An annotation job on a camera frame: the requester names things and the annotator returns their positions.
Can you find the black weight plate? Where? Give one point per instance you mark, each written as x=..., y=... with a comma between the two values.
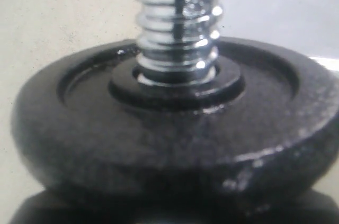
x=268, y=120

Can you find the chrome threaded dumbbell bar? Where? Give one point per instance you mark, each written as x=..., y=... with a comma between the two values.
x=178, y=40

